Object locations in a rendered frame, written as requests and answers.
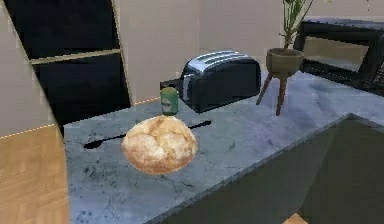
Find black and silver toaster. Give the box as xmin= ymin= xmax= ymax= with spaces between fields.
xmin=159 ymin=49 xmax=262 ymax=114

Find round crusty bread loaf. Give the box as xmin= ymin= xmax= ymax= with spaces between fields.
xmin=120 ymin=114 xmax=199 ymax=175

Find black long spoon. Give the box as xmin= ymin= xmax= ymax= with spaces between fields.
xmin=83 ymin=120 xmax=213 ymax=150

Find house plant in legged pot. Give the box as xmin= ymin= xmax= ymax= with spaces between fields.
xmin=255 ymin=0 xmax=316 ymax=117

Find green beer can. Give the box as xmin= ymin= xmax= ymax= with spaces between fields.
xmin=160 ymin=86 xmax=180 ymax=117

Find dark window with beige frame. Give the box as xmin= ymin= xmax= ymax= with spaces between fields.
xmin=3 ymin=0 xmax=132 ymax=134

